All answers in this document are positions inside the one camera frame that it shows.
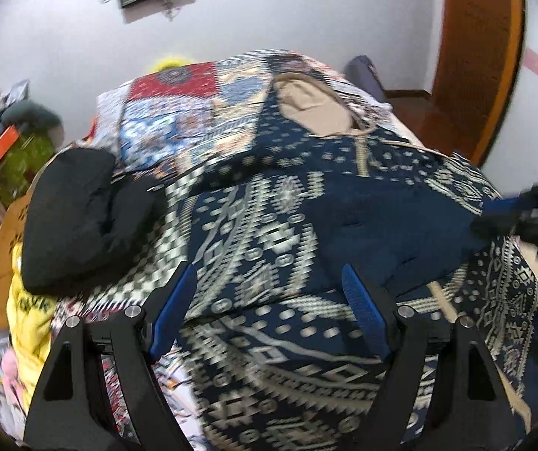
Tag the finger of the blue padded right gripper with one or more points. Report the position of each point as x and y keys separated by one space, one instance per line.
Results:
x=504 y=206
x=491 y=226

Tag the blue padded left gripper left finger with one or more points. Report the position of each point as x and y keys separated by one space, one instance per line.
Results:
x=166 y=308

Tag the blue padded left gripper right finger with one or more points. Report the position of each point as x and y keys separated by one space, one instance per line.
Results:
x=370 y=306

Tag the navy patterned hooded garment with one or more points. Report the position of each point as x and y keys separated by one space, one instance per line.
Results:
x=335 y=253

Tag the black folded garment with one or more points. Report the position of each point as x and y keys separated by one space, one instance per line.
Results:
x=84 y=228

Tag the yellow printed garment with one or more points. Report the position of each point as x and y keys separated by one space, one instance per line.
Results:
x=29 y=318

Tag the patchwork patterned bedspread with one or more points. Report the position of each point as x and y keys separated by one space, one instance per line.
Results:
x=179 y=122

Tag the wooden door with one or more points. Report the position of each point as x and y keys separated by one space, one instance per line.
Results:
x=479 y=57

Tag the grey-blue backpack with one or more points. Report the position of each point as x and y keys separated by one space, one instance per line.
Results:
x=362 y=73

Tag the green patterned box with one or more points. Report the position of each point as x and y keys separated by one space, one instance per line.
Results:
x=20 y=165

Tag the orange flat box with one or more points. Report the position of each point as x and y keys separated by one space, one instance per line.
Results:
x=8 y=138

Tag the dark green cushion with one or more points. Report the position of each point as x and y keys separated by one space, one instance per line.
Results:
x=28 y=116

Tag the yellow round object behind bed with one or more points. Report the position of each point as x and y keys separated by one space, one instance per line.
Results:
x=171 y=62

